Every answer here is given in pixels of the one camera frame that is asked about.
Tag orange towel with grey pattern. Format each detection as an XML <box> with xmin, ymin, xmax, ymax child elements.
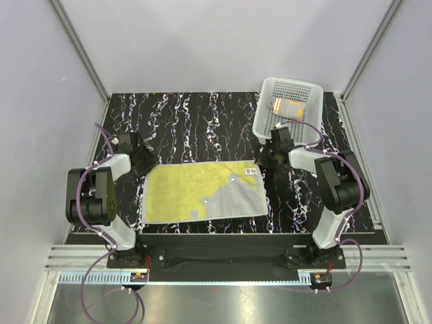
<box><xmin>273</xmin><ymin>98</ymin><xmax>306</xmax><ymax>120</ymax></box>

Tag yellow and grey towel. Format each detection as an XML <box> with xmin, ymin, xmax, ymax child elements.
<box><xmin>141</xmin><ymin>160</ymin><xmax>268</xmax><ymax>224</ymax></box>

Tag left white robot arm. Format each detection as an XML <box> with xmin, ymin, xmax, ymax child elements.
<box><xmin>65</xmin><ymin>132</ymin><xmax>158</xmax><ymax>267</ymax></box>

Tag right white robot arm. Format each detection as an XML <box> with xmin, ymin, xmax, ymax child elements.
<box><xmin>257</xmin><ymin>127</ymin><xmax>370</xmax><ymax>268</ymax></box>

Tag white perforated plastic basket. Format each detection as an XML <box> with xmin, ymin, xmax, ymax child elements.
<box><xmin>252</xmin><ymin>77</ymin><xmax>323</xmax><ymax>144</ymax></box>

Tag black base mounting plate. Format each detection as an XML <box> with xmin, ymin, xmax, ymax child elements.
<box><xmin>107</xmin><ymin>234</ymin><xmax>346</xmax><ymax>278</ymax></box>

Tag left connector block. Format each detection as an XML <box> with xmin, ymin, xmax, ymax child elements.
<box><xmin>130</xmin><ymin>272</ymin><xmax>149</xmax><ymax>284</ymax></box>

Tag connector block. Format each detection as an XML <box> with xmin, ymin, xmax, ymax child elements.
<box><xmin>312</xmin><ymin>273</ymin><xmax>333</xmax><ymax>286</ymax></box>
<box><xmin>130</xmin><ymin>272</ymin><xmax>149</xmax><ymax>284</ymax></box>

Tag right connector block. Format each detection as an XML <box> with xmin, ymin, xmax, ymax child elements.
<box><xmin>312</xmin><ymin>273</ymin><xmax>333</xmax><ymax>286</ymax></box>

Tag left aluminium frame post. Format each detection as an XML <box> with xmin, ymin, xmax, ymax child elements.
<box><xmin>48</xmin><ymin>0</ymin><xmax>111</xmax><ymax>103</ymax></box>

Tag aluminium frame post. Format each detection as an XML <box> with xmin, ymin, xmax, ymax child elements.
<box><xmin>340</xmin><ymin>0</ymin><xmax>404</xmax><ymax>103</ymax></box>
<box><xmin>48</xmin><ymin>0</ymin><xmax>111</xmax><ymax>103</ymax></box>

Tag aluminium cross rail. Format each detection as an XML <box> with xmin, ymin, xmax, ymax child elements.
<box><xmin>45</xmin><ymin>244</ymin><xmax>410</xmax><ymax>272</ymax></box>

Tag right aluminium frame post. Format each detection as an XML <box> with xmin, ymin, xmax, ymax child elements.
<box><xmin>340</xmin><ymin>0</ymin><xmax>404</xmax><ymax>103</ymax></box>

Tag white slotted cable duct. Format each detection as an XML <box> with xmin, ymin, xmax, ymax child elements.
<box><xmin>59</xmin><ymin>271</ymin><xmax>311</xmax><ymax>286</ymax></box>

